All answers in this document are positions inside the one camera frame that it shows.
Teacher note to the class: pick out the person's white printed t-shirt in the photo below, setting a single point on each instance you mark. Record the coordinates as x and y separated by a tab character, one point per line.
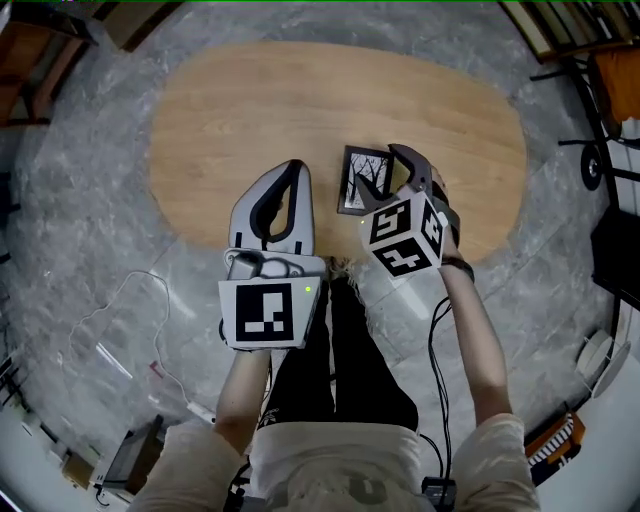
350	470

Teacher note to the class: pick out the black framed picture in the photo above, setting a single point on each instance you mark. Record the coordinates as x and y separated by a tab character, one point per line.
360	175

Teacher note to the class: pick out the person's black trousers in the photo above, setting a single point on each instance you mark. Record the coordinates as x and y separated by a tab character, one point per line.
350	360

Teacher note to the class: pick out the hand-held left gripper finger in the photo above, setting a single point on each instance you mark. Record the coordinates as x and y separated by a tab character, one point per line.
242	215
304	220

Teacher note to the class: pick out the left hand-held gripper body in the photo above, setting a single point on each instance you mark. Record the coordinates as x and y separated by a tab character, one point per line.
270	310

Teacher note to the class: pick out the wooden cabinet with white top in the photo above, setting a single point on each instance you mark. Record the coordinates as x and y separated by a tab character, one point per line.
35	65

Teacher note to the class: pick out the orange stool with striped cloth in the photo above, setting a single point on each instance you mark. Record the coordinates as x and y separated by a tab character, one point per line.
555	442

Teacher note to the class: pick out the oval wooden table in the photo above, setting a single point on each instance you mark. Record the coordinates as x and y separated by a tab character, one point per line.
300	100

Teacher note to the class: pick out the person's left forearm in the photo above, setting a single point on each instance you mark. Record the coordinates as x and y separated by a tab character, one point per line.
242	395

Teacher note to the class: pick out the person's shoe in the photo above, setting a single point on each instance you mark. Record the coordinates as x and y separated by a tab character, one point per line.
335	270
350	270

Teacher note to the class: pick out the black cabinet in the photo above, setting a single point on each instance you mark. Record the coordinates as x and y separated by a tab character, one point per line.
620	255

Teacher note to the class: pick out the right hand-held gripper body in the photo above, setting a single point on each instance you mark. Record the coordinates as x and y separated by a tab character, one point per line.
405	235

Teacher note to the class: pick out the orange chair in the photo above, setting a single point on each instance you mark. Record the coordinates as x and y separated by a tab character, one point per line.
617	90

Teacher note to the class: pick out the person's right forearm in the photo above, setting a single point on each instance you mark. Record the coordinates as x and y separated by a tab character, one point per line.
475	350

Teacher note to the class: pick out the person's right hand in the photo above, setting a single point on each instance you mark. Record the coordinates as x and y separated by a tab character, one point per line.
451	245

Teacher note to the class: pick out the person's right shoe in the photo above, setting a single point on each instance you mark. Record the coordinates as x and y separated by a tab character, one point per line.
350	270

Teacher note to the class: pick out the person's left shoe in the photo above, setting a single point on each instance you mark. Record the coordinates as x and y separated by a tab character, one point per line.
335	270

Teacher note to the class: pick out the wooden open shelf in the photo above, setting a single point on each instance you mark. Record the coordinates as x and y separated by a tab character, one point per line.
565	25

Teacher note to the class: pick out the small red floor item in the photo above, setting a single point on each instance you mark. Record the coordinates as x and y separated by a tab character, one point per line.
157	368

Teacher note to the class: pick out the black wristband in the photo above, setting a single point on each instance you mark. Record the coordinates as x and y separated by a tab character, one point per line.
457	267

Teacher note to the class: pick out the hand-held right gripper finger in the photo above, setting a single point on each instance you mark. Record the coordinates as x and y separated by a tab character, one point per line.
420	167
372	200

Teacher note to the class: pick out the small black device box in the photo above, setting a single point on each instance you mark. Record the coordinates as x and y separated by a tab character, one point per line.
440	492

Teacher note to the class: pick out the black wheeled cart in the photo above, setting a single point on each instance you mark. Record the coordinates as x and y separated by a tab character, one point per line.
595	150

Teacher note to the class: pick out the wooden step platform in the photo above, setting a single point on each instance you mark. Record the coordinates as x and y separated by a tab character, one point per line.
135	22

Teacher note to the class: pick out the black flat monitor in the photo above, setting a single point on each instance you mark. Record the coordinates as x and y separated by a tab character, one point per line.
132	452

